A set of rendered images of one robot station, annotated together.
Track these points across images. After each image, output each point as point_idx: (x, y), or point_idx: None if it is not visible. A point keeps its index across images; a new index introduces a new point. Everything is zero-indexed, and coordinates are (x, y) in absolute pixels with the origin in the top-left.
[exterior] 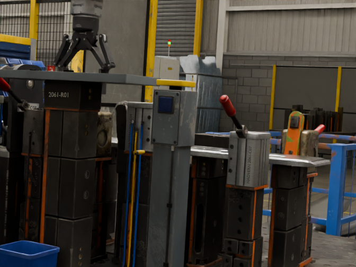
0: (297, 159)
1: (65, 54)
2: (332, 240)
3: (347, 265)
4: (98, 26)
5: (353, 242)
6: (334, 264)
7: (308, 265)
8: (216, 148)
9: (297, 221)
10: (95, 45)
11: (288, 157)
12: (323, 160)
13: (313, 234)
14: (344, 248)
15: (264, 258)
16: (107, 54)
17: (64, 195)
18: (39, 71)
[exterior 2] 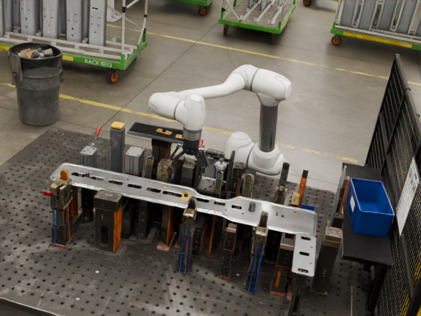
0: (67, 162)
1: (204, 160)
2: (24, 289)
3: (31, 245)
4: (183, 142)
5: (10, 289)
6: (39, 244)
7: None
8: (105, 184)
9: None
10: (184, 152)
11: (70, 172)
12: (53, 174)
13: (35, 300)
14: (22, 273)
15: (76, 242)
16: (173, 152)
17: None
18: (173, 128)
